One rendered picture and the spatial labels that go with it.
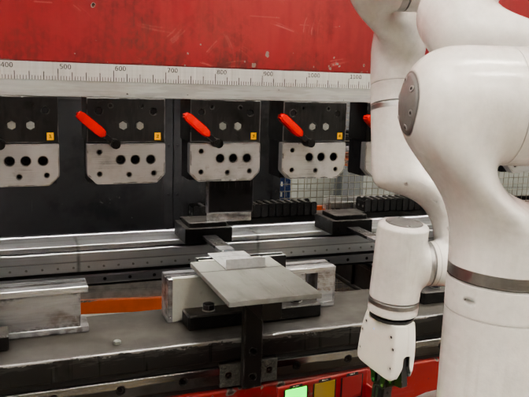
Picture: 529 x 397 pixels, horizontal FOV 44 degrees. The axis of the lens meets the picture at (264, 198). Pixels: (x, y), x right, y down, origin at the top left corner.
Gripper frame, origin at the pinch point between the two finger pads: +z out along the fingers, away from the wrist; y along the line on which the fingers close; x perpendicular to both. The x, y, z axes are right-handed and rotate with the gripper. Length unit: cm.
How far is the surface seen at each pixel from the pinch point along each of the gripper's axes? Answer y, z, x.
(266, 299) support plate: -14.9, -14.0, -16.1
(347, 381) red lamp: -10.0, 3.1, 0.2
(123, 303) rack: -199, 69, 15
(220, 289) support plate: -22.8, -13.6, -21.5
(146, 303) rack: -196, 69, 25
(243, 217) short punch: -42.5, -20.6, -7.1
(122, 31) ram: -45, -58, -34
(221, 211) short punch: -42.5, -22.3, -12.5
